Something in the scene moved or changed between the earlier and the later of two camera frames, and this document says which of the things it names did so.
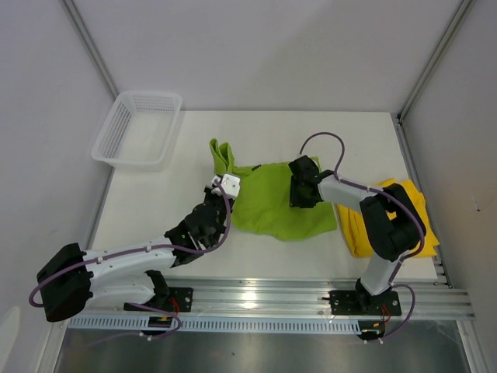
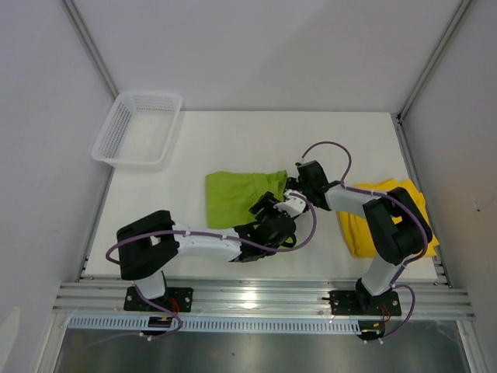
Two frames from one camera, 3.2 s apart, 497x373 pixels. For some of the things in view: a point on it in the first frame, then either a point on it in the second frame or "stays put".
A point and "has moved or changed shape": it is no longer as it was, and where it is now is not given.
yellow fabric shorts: (355, 231) stays put
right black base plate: (360, 302) stays put
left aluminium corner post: (74, 12) stays put
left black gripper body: (214, 199) → (266, 214)
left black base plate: (180, 300) stays put
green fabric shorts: (262, 203) has moved or changed shape
